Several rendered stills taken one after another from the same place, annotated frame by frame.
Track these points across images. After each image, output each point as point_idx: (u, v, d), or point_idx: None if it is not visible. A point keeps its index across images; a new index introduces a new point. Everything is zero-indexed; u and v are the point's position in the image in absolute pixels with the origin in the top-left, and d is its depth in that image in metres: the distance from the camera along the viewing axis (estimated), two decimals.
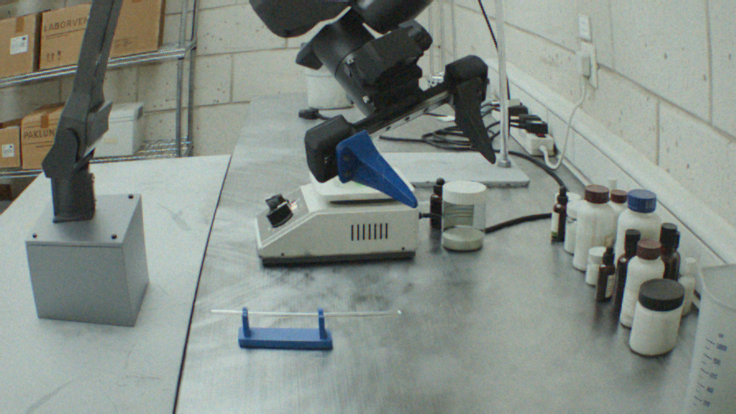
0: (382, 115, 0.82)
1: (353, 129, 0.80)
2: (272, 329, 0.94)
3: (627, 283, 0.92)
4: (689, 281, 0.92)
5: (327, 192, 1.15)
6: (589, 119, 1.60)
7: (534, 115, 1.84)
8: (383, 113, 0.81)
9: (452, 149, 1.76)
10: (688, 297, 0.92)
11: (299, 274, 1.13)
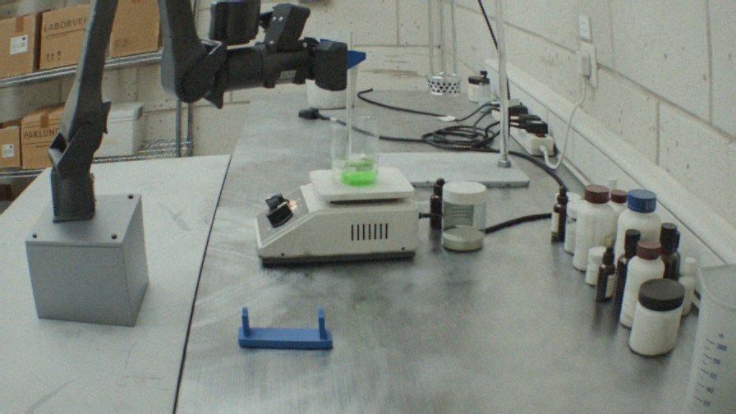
0: None
1: (314, 45, 1.10)
2: (272, 329, 0.94)
3: (627, 283, 0.92)
4: (689, 281, 0.92)
5: (327, 192, 1.15)
6: (589, 119, 1.60)
7: (534, 115, 1.84)
8: None
9: (452, 149, 1.76)
10: (688, 297, 0.92)
11: (299, 274, 1.13)
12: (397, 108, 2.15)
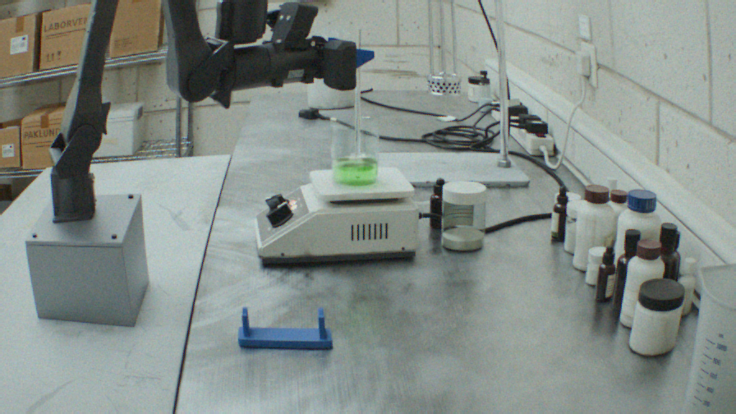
0: None
1: (322, 44, 1.09)
2: (272, 329, 0.94)
3: (627, 283, 0.92)
4: (689, 281, 0.92)
5: (327, 192, 1.15)
6: (589, 119, 1.60)
7: (534, 115, 1.84)
8: None
9: (452, 149, 1.76)
10: (688, 297, 0.92)
11: (299, 274, 1.13)
12: (397, 108, 2.15)
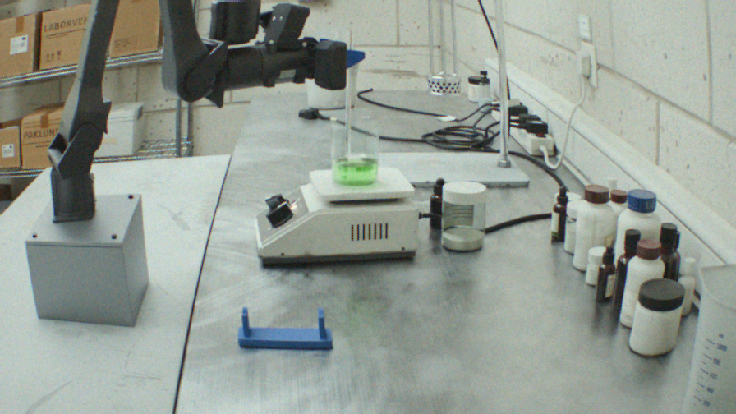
0: None
1: (313, 45, 1.10)
2: (272, 329, 0.94)
3: (627, 283, 0.92)
4: (689, 281, 0.92)
5: (327, 192, 1.15)
6: (589, 119, 1.60)
7: (534, 115, 1.84)
8: None
9: (452, 149, 1.76)
10: (688, 297, 0.92)
11: (299, 274, 1.13)
12: (397, 108, 2.15)
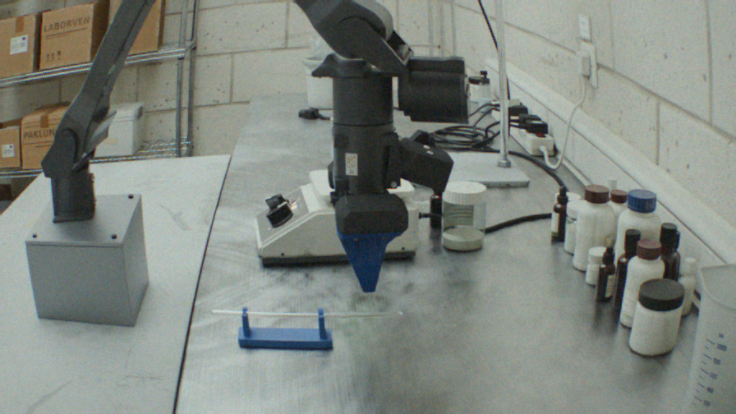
0: None
1: None
2: (272, 329, 0.94)
3: (627, 283, 0.92)
4: (689, 281, 0.92)
5: (327, 192, 1.15)
6: (589, 119, 1.60)
7: (534, 115, 1.84)
8: None
9: (452, 149, 1.76)
10: (688, 297, 0.92)
11: (299, 274, 1.13)
12: (397, 108, 2.15)
